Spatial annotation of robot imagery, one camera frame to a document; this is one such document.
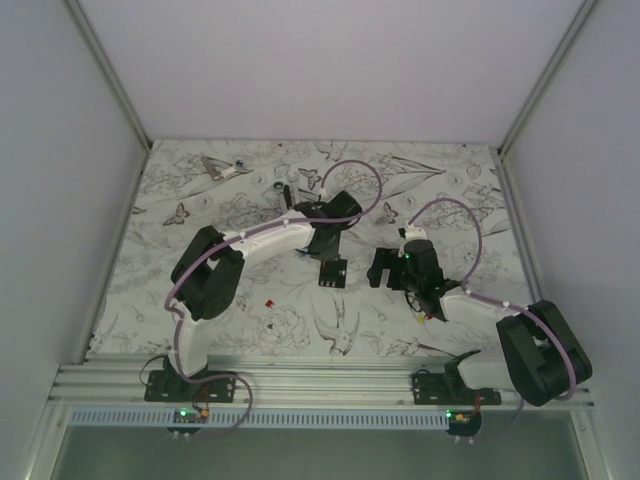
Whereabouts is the black fuse box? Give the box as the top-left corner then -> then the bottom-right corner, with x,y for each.
318,259 -> 348,289

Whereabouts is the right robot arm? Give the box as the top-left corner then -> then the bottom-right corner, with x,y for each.
367,239 -> 593,406

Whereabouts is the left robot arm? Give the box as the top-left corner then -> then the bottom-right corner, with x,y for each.
165,191 -> 364,402

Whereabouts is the yellow and red fuse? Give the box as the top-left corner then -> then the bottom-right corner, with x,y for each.
416,313 -> 431,324

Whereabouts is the silver ratchet wrench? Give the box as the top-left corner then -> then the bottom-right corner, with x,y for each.
273,181 -> 293,214

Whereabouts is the floral patterned mat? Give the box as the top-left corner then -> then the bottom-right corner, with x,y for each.
89,140 -> 530,357

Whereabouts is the right controller board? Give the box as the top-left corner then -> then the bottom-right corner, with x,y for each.
446,410 -> 482,437

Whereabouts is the controller board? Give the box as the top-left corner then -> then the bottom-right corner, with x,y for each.
446,410 -> 482,437
173,407 -> 209,425

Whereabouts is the left controller board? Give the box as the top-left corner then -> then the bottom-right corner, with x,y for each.
173,407 -> 209,425

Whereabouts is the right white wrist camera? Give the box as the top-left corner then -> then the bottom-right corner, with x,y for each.
398,225 -> 428,242

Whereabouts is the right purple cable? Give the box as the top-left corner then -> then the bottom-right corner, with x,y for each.
402,198 -> 579,444

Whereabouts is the purple cable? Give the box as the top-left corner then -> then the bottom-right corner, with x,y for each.
164,159 -> 385,439
402,198 -> 579,444

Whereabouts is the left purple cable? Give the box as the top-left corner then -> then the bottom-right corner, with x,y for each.
164,159 -> 385,439

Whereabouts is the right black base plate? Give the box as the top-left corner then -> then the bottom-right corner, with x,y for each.
410,369 -> 502,406

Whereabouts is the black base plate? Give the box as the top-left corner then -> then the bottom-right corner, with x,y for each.
142,355 -> 236,404
410,369 -> 502,406

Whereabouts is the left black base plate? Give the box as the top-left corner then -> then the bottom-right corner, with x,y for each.
142,355 -> 236,404

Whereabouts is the aluminium rail frame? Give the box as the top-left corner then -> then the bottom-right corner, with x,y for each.
47,355 -> 596,409

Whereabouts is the white slotted cable duct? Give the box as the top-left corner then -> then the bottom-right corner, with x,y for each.
69,407 -> 448,430

